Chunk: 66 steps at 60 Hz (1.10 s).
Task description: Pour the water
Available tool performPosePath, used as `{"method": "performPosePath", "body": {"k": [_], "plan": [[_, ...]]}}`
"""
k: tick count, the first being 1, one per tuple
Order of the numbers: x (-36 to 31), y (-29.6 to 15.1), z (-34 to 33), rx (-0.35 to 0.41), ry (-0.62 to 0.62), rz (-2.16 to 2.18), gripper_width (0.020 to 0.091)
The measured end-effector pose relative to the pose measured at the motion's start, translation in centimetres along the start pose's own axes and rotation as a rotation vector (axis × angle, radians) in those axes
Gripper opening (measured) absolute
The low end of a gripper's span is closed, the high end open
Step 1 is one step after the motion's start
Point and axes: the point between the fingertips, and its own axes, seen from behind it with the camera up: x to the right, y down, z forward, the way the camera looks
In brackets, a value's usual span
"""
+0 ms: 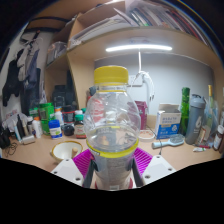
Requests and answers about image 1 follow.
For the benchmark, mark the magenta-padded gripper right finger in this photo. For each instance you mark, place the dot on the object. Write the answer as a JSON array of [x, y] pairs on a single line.
[[155, 170]]

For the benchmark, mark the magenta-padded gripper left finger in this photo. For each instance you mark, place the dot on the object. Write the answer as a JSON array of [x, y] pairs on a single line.
[[70, 171]]

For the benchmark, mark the clear yellow-capped water bottle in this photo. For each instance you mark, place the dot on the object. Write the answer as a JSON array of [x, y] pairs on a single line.
[[111, 133]]

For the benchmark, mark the cream ceramic cup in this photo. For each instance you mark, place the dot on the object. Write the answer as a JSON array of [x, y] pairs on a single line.
[[65, 150]]

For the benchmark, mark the light blue hairbrush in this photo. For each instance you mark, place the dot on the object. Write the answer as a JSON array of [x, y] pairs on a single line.
[[175, 140]]

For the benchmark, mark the round white tin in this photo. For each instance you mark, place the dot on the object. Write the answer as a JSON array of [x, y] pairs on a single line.
[[146, 135]]

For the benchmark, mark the white bottle with blue cap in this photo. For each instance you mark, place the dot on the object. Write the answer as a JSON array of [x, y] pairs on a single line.
[[55, 130]]

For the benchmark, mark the brown bottle with green cap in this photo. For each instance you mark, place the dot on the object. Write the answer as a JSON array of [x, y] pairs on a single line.
[[80, 128]]

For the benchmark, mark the white and blue box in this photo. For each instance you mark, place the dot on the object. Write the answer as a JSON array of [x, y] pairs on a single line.
[[168, 125]]

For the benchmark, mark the small white tube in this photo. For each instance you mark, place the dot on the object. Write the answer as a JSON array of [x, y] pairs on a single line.
[[199, 149]]

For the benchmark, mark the white bottle with orange cap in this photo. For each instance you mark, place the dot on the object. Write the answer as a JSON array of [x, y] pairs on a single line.
[[59, 116]]

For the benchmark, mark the magenta pouch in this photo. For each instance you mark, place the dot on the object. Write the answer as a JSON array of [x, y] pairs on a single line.
[[142, 115]]

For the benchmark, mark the black jar with red band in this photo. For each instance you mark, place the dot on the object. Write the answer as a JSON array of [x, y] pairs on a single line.
[[67, 115]]

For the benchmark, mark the green plastic container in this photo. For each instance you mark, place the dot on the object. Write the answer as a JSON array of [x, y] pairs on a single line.
[[46, 113]]

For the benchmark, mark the green glass bottle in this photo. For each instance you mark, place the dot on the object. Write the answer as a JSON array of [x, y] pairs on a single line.
[[185, 110]]

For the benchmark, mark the jar with white lid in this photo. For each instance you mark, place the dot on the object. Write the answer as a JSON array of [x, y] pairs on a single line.
[[218, 138]]

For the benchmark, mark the black bag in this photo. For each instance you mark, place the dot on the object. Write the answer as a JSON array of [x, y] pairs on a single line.
[[4, 138]]

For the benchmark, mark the black box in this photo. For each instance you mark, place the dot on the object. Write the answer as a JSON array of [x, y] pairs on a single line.
[[61, 95]]

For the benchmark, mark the white light bar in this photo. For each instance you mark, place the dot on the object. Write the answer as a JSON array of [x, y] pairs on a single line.
[[138, 48]]

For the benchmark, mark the white wall power strip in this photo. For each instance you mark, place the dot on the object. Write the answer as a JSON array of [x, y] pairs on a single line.
[[135, 80]]

